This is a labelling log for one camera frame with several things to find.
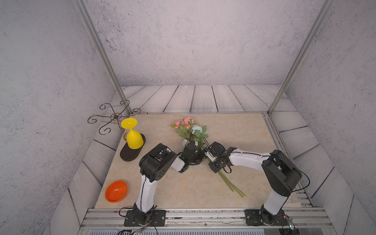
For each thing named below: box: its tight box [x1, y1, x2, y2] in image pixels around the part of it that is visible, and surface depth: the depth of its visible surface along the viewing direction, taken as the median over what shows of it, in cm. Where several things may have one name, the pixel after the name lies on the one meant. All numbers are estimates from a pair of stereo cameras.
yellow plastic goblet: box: [120, 117, 144, 150], surface depth 76 cm
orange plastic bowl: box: [104, 180, 128, 203], surface depth 81 cm
